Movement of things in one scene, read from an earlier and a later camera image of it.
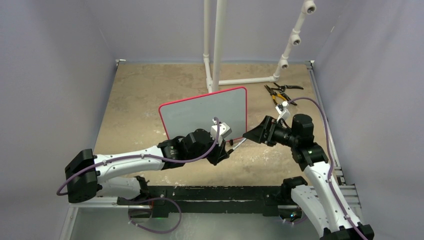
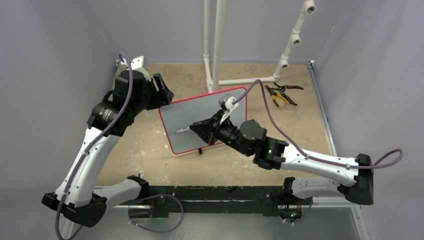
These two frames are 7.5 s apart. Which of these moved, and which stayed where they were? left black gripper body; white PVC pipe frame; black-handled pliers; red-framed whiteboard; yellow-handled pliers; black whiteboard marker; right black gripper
Moved: right black gripper; black whiteboard marker; left black gripper body
Stayed: red-framed whiteboard; white PVC pipe frame; yellow-handled pliers; black-handled pliers
